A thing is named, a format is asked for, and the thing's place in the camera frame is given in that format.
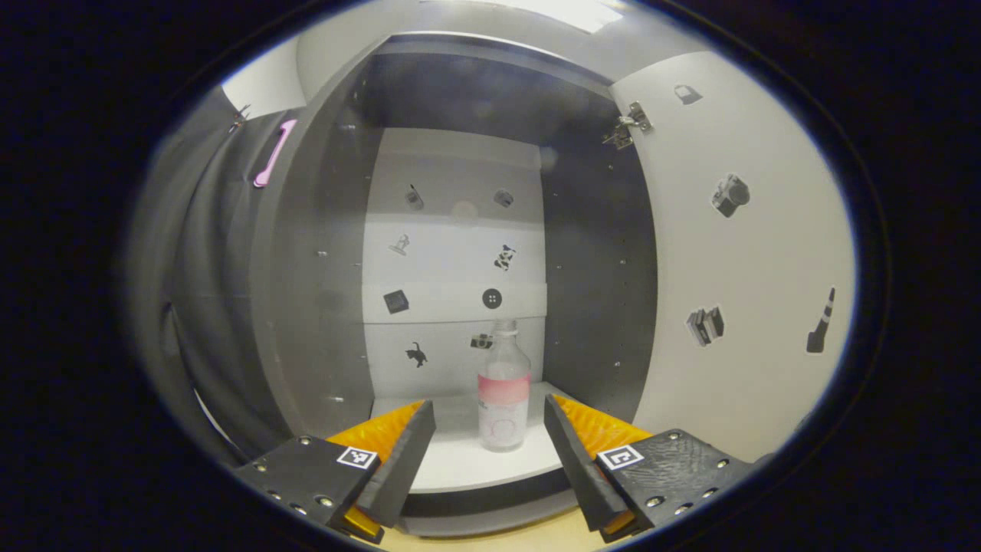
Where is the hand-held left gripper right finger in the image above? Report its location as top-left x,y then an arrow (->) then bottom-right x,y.
543,393 -> 756,544

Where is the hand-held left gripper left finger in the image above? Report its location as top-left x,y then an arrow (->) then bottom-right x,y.
234,399 -> 438,545

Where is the clear bottle with pink label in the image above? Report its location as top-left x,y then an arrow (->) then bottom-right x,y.
477,320 -> 532,453

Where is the light grey cabinet door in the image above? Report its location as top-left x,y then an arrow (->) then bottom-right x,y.
609,50 -> 855,465

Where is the light cabinet shelf board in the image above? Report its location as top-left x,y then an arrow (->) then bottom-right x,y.
370,381 -> 606,495

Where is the dark grey cabinet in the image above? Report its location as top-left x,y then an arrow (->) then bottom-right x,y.
249,31 -> 660,537

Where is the metal cabinet hinge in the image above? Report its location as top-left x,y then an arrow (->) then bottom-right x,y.
602,102 -> 654,150

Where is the black backdrop cloth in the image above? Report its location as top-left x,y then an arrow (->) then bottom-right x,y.
126,92 -> 307,468

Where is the large ceiling light panel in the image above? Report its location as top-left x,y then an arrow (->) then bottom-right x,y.
490,0 -> 625,35

